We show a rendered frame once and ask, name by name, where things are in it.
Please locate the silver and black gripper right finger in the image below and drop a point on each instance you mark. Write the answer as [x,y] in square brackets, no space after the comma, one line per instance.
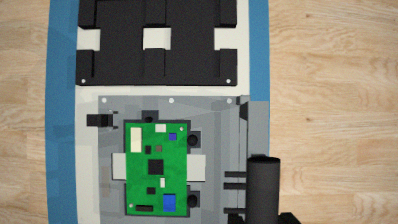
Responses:
[287,218]

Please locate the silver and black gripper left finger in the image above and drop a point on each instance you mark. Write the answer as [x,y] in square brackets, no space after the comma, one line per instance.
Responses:
[234,218]

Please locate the green circuit board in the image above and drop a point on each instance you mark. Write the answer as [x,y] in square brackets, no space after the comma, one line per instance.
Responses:
[156,168]

